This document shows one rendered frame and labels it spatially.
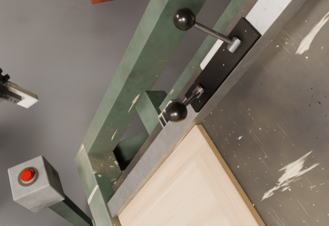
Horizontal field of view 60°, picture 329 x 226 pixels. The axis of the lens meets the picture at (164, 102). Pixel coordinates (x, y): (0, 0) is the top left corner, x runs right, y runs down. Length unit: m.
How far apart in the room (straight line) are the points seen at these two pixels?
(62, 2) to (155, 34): 2.56
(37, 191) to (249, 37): 0.83
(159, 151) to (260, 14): 0.39
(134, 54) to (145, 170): 0.31
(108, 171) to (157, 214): 0.32
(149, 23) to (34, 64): 2.05
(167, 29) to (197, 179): 0.37
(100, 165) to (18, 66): 1.82
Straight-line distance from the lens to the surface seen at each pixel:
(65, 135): 2.21
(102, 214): 1.03
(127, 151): 1.18
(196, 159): 0.65
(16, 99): 0.59
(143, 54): 0.76
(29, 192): 1.07
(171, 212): 0.77
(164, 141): 0.69
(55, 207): 1.34
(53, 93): 2.45
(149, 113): 0.86
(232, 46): 0.52
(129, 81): 0.81
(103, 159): 1.09
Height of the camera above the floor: 1.87
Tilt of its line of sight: 57 degrees down
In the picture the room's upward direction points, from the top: straight up
